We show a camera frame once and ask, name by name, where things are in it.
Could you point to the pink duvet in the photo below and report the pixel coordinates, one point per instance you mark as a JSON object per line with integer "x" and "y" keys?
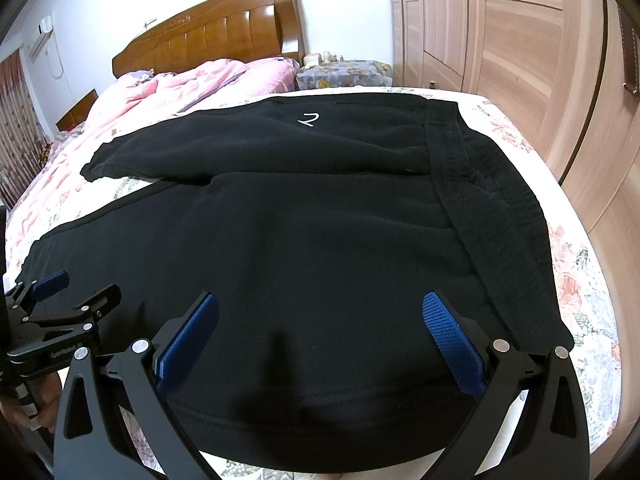
{"x": 175, "y": 93}

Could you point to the dark wooden side cabinet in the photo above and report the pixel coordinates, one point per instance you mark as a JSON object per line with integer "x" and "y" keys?
{"x": 78, "y": 113}

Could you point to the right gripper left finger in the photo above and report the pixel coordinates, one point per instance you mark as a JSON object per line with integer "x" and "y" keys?
{"x": 143, "y": 376}

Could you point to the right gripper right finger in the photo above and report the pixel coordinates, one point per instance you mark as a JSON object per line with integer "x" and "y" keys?
{"x": 550, "y": 440}

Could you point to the brown wooden headboard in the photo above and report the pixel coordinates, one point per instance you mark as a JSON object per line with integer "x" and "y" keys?
{"x": 244, "y": 30}

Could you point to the light wooden wardrobe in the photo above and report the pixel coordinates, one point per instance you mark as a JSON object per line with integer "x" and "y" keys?
{"x": 566, "y": 73}

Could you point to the floral covered nightstand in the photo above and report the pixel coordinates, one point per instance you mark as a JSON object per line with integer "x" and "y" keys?
{"x": 322, "y": 71}

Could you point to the floral cream quilt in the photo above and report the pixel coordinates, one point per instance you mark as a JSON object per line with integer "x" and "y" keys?
{"x": 575, "y": 279}

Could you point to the black pants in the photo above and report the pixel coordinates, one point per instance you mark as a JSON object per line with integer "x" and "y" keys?
{"x": 300, "y": 259}

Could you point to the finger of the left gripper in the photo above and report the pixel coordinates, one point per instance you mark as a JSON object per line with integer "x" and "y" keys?
{"x": 25, "y": 295}
{"x": 77, "y": 320}

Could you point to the person's left hand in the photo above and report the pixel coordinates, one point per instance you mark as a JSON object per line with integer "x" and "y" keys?
{"x": 47, "y": 392}

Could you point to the patterned red curtain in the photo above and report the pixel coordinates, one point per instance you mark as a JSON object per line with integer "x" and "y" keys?
{"x": 24, "y": 146}

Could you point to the white air conditioner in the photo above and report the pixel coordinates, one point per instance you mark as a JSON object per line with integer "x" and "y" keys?
{"x": 40, "y": 36}

